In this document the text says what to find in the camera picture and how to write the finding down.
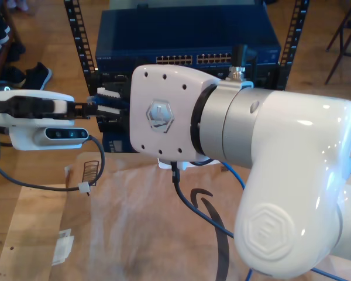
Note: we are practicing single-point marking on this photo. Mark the blue box with white label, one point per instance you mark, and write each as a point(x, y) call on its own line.
point(117, 136)

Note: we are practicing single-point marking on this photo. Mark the brown paper mailer bag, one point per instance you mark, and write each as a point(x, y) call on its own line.
point(120, 228)

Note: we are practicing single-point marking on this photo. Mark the white paper label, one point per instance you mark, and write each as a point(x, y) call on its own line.
point(63, 248)

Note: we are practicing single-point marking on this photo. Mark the black folding chair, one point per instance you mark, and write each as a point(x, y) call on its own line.
point(341, 41)

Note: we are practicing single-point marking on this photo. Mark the blue network switch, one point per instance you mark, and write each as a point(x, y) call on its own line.
point(178, 32)

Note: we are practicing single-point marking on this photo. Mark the black rack frame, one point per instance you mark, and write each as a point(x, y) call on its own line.
point(79, 32)

